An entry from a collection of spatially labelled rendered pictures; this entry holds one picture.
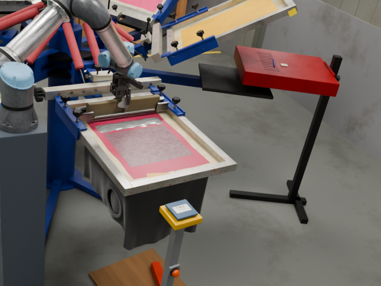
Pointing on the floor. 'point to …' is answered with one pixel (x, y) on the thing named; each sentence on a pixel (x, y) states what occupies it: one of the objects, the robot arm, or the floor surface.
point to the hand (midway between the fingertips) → (123, 108)
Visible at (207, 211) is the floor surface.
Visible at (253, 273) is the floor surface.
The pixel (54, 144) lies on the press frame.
